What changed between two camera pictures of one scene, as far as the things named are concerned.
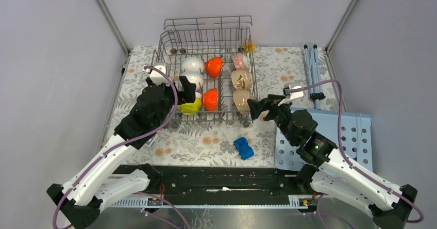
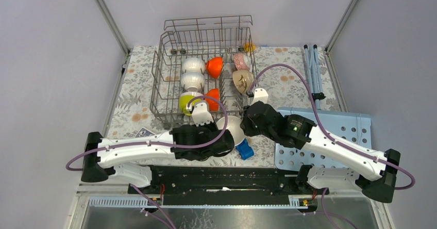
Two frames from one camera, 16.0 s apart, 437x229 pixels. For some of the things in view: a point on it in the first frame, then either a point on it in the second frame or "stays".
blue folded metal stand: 314,74 stays
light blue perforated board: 356,129 stays
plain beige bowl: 240,97 -> 233,125
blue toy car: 242,146 stays
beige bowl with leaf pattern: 241,79 stays
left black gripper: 189,90 -> 212,126
